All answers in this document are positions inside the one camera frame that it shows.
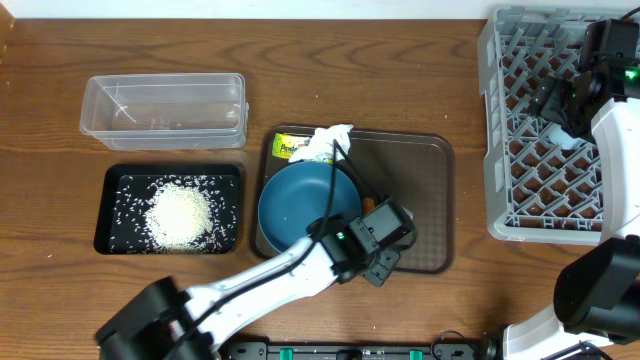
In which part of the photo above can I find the orange carrot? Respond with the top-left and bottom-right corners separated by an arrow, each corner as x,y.
362,198 -> 376,215

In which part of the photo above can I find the dark blue plate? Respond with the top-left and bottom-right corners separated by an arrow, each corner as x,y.
258,162 -> 362,252

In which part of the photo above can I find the light blue cup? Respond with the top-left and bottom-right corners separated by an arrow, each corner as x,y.
547,124 -> 583,150

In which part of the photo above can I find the white paper napkin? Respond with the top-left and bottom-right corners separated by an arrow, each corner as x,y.
289,124 -> 354,163

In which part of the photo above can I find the yellow green snack wrapper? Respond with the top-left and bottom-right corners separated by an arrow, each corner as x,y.
271,133 -> 310,159

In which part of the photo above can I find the white rice pile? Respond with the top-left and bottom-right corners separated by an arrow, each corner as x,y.
110,174 -> 237,253

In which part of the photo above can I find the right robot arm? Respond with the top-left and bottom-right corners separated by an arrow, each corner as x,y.
484,14 -> 639,359

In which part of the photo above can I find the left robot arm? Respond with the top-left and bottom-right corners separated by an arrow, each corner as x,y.
95,198 -> 417,359

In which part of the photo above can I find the grey dishwasher rack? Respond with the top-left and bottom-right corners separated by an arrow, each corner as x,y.
477,5 -> 640,246

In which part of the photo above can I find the brown serving tray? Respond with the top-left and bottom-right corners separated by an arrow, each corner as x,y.
248,124 -> 456,275

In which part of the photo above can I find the clear plastic storage bin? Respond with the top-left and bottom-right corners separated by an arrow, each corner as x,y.
80,73 -> 249,151

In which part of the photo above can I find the black plastic tray bin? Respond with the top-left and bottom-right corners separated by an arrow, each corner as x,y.
93,163 -> 243,256

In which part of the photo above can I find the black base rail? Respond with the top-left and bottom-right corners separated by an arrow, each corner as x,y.
220,341 -> 502,360

